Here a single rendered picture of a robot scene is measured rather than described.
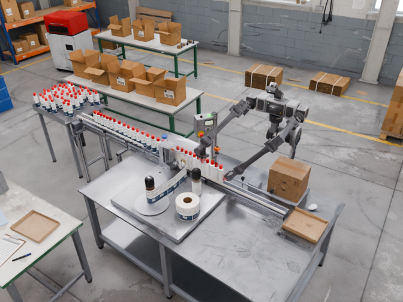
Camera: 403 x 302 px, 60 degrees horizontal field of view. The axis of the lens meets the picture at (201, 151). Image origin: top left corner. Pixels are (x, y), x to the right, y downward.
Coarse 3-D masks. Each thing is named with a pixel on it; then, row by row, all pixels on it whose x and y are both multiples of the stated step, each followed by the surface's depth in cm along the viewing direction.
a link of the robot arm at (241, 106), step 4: (240, 100) 300; (236, 104) 298; (240, 104) 299; (244, 104) 299; (248, 104) 300; (236, 108) 297; (240, 108) 298; (244, 108) 298; (248, 108) 336; (236, 112) 298; (240, 112) 297; (244, 112) 331
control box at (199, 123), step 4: (196, 116) 317; (204, 116) 317; (212, 116) 317; (196, 120) 314; (200, 120) 314; (196, 124) 317; (200, 124) 316; (196, 128) 319; (200, 128) 318; (196, 132) 322; (200, 132) 321; (204, 132) 322; (208, 132) 323
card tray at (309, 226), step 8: (296, 208) 307; (296, 216) 302; (304, 216) 302; (312, 216) 300; (288, 224) 295; (296, 224) 295; (304, 224) 294; (312, 224) 294; (320, 224) 294; (296, 232) 285; (304, 232) 287; (312, 232) 287; (320, 232) 287; (312, 240) 278
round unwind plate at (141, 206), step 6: (138, 198) 314; (144, 198) 314; (162, 198) 314; (168, 198) 314; (138, 204) 308; (144, 204) 308; (156, 204) 308; (162, 204) 308; (168, 204) 308; (138, 210) 302; (144, 210) 302; (150, 210) 302; (156, 210) 302; (162, 210) 302
